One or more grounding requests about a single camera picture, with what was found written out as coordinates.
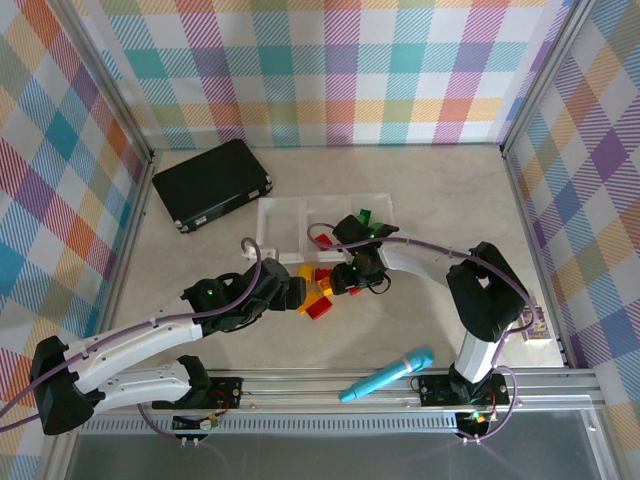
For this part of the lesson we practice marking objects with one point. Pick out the orange-yellow lego brick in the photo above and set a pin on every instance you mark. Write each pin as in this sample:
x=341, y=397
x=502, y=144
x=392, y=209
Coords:
x=325, y=286

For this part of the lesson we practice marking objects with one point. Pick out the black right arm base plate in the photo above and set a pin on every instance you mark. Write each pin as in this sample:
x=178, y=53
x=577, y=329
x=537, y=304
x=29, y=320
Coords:
x=435, y=392

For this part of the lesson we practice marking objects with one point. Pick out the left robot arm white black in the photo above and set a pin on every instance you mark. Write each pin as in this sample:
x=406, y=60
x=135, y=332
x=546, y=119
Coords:
x=135, y=335

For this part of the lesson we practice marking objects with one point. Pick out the white plastic bin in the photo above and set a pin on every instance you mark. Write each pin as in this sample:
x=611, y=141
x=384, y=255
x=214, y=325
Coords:
x=261, y=225
x=328, y=257
x=375, y=196

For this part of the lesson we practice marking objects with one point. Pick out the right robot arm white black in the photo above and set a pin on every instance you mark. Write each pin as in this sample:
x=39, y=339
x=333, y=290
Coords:
x=485, y=300

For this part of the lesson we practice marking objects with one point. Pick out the aluminium frame post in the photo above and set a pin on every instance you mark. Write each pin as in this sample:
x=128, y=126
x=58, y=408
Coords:
x=107, y=80
x=545, y=75

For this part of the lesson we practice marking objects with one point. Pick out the yellow lego brick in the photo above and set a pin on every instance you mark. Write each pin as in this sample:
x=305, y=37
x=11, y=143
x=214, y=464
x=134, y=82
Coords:
x=306, y=272
x=310, y=300

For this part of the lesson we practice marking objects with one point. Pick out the green lego brick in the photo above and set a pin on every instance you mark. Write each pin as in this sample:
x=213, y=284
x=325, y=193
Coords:
x=380, y=225
x=366, y=216

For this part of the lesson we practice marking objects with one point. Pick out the aluminium side rail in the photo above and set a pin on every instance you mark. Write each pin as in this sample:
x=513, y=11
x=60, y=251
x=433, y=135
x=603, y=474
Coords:
x=535, y=250
x=126, y=250

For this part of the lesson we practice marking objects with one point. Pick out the long red lego brick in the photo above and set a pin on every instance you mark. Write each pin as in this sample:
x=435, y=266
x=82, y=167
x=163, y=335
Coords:
x=320, y=308

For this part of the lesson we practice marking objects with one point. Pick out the black hard case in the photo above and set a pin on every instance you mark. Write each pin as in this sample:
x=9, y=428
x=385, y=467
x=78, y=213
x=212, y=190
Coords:
x=210, y=182

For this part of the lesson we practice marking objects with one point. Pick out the blue toy microphone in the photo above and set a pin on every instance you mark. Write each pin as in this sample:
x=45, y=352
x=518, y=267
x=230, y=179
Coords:
x=385, y=375

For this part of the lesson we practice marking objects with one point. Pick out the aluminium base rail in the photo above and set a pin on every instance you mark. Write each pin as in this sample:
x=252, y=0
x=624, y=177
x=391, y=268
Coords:
x=325, y=400

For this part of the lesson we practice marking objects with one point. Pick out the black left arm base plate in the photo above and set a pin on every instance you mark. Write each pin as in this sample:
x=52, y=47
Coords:
x=230, y=392

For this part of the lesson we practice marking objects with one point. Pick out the purple card box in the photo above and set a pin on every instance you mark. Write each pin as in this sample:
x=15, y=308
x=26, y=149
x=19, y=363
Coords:
x=537, y=330

